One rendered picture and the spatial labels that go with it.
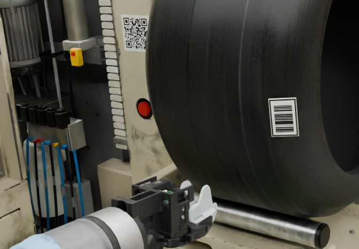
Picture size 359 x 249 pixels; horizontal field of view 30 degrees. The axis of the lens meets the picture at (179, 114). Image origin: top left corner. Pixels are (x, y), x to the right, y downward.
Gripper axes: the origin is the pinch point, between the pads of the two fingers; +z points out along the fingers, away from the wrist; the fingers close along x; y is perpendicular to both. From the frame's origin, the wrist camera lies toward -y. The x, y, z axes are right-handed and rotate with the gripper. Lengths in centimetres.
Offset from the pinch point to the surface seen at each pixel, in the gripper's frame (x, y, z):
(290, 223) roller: -4.1, -6.9, 18.8
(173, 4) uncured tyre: 9.5, 31.1, 3.7
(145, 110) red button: 32.8, 7.8, 23.4
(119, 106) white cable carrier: 41.5, 7.4, 25.1
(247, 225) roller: 4.5, -9.3, 18.3
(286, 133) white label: -10.5, 12.9, 4.7
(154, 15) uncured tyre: 13.6, 29.2, 3.8
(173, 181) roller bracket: 24.6, -5.8, 22.4
